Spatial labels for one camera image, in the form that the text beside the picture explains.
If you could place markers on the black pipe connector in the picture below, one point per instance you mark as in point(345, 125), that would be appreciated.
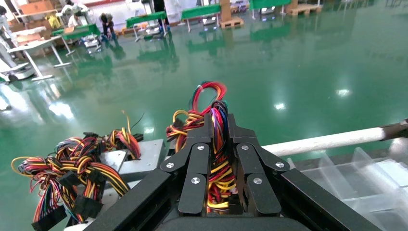
point(396, 129)

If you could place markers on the clear acrylic divider tray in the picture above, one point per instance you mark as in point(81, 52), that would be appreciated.
point(366, 185)

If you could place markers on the cardboard stack on pallet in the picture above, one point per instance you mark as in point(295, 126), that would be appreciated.
point(230, 14)

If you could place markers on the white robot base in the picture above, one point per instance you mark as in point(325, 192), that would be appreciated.
point(16, 71)

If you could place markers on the wooden pallet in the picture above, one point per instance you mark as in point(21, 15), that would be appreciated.
point(304, 9)

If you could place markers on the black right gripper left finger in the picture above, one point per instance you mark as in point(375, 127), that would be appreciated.
point(194, 178)

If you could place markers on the white frame table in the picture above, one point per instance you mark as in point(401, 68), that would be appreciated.
point(35, 46)

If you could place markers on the person in white coat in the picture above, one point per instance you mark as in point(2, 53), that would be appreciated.
point(5, 32)

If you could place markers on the standing person black clothes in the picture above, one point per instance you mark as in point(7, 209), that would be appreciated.
point(161, 12)

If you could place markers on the person in white clothes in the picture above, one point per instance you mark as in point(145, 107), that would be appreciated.
point(74, 12)

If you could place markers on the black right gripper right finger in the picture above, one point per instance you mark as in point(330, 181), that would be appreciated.
point(255, 181)

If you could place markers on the white rack pipe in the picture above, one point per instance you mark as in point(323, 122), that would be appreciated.
point(318, 142)

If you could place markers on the green cloth table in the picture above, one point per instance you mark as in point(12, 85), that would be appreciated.
point(146, 18)
point(269, 3)
point(200, 11)
point(78, 31)

